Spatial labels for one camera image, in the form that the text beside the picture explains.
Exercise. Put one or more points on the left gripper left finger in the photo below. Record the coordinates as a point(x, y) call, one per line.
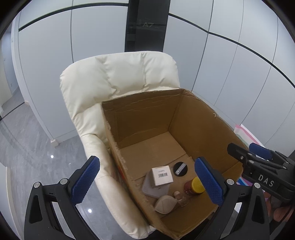
point(41, 221)

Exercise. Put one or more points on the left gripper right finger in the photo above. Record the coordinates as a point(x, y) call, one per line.
point(252, 219)

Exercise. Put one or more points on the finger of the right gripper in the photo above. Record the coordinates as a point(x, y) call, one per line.
point(240, 154)
point(270, 158)

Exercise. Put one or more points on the glass bottle pink cap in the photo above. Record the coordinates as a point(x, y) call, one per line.
point(180, 198)

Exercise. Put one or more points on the person's right hand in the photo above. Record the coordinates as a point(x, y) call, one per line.
point(276, 211)

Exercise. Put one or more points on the yellow lid brown jar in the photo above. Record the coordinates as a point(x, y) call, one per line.
point(194, 187)

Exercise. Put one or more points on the black round lid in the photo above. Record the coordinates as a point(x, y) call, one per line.
point(180, 169)

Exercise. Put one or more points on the white barcode box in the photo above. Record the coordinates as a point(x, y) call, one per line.
point(161, 176)

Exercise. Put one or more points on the grey flat pad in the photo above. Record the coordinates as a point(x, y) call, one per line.
point(155, 192)

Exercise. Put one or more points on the brown cardboard box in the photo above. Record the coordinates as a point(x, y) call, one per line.
point(166, 147)

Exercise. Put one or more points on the cream padded armchair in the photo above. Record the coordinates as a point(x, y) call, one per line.
point(85, 85)

